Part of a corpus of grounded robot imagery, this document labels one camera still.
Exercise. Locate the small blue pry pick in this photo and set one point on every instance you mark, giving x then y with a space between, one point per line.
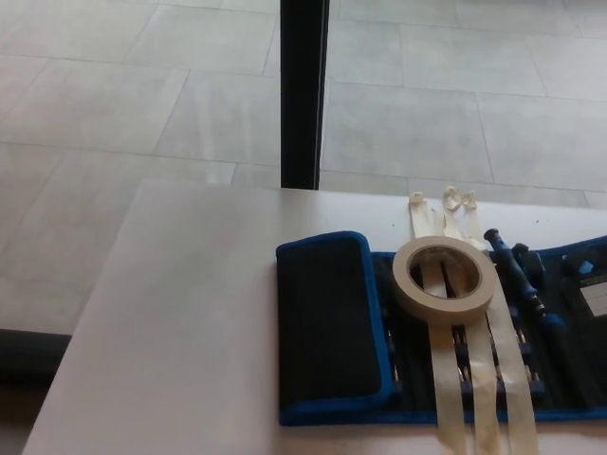
584 266

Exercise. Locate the black blue-trimmed toolkit case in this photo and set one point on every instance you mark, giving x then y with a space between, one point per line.
322 308

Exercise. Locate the beige masking tape roll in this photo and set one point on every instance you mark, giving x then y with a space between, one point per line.
403 289

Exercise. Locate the black vertical frame post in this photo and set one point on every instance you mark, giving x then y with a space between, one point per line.
301 95

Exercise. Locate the small black tool piece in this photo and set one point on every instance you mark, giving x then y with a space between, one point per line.
528 260

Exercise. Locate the grey gridded card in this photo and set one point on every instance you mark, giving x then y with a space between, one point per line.
593 305

